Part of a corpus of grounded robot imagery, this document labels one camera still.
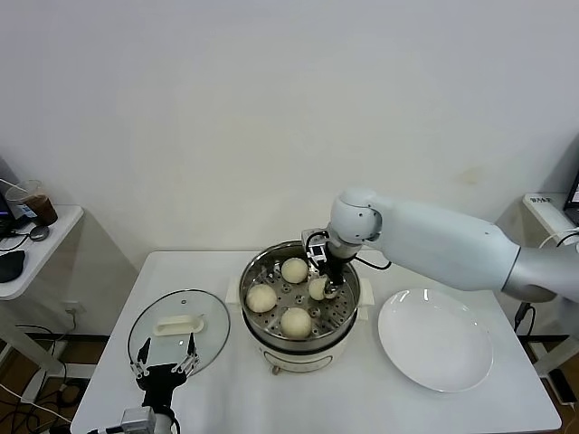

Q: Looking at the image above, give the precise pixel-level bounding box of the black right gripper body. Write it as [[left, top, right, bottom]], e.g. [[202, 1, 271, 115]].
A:
[[321, 255, 348, 288]]

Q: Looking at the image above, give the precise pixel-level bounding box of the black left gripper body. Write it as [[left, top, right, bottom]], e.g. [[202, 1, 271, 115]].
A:
[[137, 364, 187, 408]]

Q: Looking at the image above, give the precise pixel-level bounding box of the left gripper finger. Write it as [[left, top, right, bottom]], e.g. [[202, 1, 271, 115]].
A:
[[170, 332, 201, 374], [128, 336, 152, 378]]

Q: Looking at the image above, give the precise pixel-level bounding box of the glass pot lid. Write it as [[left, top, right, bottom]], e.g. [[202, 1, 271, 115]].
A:
[[127, 288, 231, 377]]

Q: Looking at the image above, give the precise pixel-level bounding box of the black computer mouse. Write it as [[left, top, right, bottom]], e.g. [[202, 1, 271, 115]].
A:
[[0, 250, 26, 285]]

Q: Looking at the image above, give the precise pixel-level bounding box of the stainless steel steamer basket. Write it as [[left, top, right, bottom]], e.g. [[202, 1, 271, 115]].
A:
[[224, 241, 375, 356]]

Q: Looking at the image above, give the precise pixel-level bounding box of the white round plate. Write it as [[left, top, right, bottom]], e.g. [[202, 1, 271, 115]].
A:
[[377, 288, 494, 393]]

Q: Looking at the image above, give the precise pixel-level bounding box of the white side table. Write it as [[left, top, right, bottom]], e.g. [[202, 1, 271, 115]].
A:
[[519, 193, 579, 385], [0, 205, 86, 404]]

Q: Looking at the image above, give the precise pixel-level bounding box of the clear iced coffee cup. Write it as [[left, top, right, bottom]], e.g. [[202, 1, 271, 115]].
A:
[[4, 179, 59, 227]]

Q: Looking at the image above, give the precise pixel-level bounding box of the black laptop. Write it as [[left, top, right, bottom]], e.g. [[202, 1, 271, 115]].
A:
[[562, 167, 579, 227]]

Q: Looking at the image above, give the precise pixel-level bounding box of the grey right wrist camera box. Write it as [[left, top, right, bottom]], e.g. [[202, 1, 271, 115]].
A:
[[301, 229, 332, 264]]

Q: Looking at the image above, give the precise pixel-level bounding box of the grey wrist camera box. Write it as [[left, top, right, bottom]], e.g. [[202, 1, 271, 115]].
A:
[[120, 405, 158, 429], [301, 229, 332, 264]]

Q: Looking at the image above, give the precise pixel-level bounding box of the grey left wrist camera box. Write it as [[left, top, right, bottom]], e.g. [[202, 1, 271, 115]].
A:
[[120, 405, 158, 429]]

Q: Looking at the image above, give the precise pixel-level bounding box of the black floor cable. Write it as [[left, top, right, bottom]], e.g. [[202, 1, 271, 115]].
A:
[[15, 324, 69, 394]]

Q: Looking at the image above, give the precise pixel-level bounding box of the white power cable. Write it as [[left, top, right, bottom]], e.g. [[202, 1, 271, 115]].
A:
[[537, 228, 579, 250]]

